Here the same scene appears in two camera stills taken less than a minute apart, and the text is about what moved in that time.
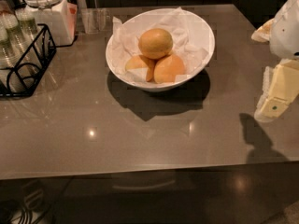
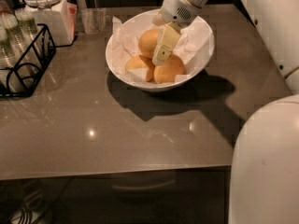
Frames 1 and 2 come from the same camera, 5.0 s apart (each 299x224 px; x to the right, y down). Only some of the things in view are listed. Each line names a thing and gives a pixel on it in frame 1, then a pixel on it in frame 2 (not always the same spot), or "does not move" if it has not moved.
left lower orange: [138, 62] does not move
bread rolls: [155, 43] does not move
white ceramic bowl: [160, 49] does not move
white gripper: [285, 32] → [176, 10]
